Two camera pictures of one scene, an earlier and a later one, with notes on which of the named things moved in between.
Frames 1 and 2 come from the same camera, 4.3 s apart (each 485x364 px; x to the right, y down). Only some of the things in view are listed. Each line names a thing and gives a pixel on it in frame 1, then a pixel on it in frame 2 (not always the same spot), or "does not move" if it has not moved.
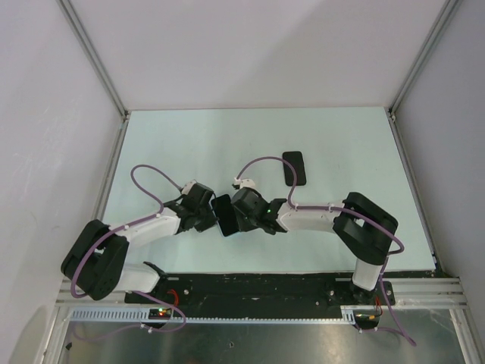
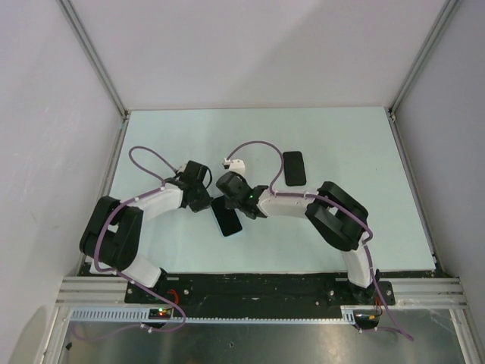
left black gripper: [210, 221] → [204, 202]
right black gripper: [244, 227] → [229, 205]
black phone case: [296, 158] does not move
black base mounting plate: [261, 291] does not move
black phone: [226, 212] does not move
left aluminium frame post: [95, 57] does not move
